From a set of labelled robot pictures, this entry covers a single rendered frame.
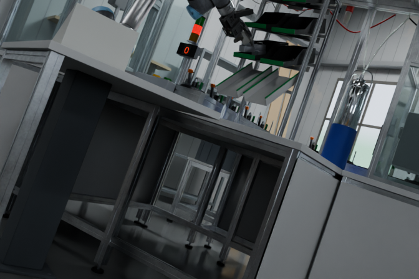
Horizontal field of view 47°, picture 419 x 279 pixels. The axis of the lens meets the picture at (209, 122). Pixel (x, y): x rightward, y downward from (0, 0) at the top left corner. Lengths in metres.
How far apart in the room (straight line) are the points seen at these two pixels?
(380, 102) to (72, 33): 5.24
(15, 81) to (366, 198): 2.05
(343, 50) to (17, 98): 5.48
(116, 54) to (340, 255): 1.49
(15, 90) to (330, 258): 1.98
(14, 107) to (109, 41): 1.09
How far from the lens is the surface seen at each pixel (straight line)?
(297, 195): 2.11
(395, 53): 6.95
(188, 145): 6.50
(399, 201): 2.61
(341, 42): 7.66
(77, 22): 2.01
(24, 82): 2.99
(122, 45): 2.07
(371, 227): 2.62
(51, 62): 1.65
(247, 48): 2.38
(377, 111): 6.70
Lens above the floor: 0.68
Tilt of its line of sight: 4 degrees up
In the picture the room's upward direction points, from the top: 20 degrees clockwise
